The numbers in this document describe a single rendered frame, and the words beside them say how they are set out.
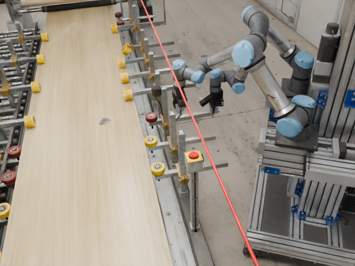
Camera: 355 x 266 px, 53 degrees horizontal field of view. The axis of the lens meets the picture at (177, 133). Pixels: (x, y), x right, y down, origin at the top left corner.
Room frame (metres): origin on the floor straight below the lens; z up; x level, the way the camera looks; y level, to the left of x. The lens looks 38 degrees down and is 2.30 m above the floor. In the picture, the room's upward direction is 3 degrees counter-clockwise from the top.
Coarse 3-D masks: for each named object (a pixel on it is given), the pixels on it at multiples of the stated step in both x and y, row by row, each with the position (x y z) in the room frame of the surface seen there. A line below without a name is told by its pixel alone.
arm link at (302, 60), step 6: (294, 54) 2.07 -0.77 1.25; (300, 54) 2.02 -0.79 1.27; (306, 54) 2.02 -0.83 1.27; (294, 60) 2.02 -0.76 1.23; (300, 60) 1.97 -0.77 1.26; (306, 60) 1.96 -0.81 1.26; (312, 60) 1.97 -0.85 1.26; (294, 66) 2.00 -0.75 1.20; (300, 66) 1.96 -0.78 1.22; (306, 66) 1.95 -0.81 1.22; (312, 66) 1.97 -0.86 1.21; (294, 72) 1.99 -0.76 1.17; (300, 72) 1.96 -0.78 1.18; (306, 72) 1.95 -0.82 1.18; (300, 78) 1.95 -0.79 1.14; (306, 78) 1.95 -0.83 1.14
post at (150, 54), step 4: (148, 52) 2.44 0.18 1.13; (152, 52) 2.43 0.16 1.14; (148, 56) 2.43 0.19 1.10; (152, 56) 2.41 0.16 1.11; (152, 60) 2.41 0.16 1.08; (152, 64) 2.41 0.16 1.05; (152, 68) 2.41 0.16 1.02; (152, 72) 2.41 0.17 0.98; (152, 84) 2.41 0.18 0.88; (152, 96) 2.44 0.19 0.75
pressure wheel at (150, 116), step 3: (147, 114) 1.97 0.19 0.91; (150, 114) 1.98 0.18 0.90; (153, 114) 1.97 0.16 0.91; (156, 114) 1.97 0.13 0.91; (147, 117) 1.94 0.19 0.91; (150, 117) 1.94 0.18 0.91; (153, 117) 1.93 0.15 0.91; (156, 117) 1.94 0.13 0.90; (147, 120) 1.93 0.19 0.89; (150, 120) 1.92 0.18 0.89; (153, 120) 1.92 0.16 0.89; (156, 120) 1.94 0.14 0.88
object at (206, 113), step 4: (196, 112) 2.03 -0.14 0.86; (200, 112) 2.03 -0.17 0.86; (204, 112) 2.03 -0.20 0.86; (208, 112) 2.02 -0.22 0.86; (176, 116) 2.00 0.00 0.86; (184, 116) 1.99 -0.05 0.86; (188, 116) 1.99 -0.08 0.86; (196, 116) 2.00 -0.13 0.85; (200, 116) 2.01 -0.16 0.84; (204, 116) 2.01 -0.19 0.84; (208, 116) 2.02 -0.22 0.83; (160, 120) 1.96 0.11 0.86; (180, 120) 1.98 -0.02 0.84; (152, 124) 1.94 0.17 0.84; (156, 124) 1.95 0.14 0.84; (160, 124) 1.96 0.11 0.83
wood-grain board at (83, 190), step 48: (48, 48) 3.11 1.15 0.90; (96, 48) 3.06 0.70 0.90; (48, 96) 2.28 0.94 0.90; (96, 96) 2.24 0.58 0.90; (48, 144) 1.71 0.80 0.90; (96, 144) 1.69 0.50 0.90; (144, 144) 1.67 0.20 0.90; (48, 192) 1.31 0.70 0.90; (96, 192) 1.29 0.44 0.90; (144, 192) 1.28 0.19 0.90; (48, 240) 1.01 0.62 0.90; (96, 240) 1.00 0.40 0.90; (144, 240) 0.98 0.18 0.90
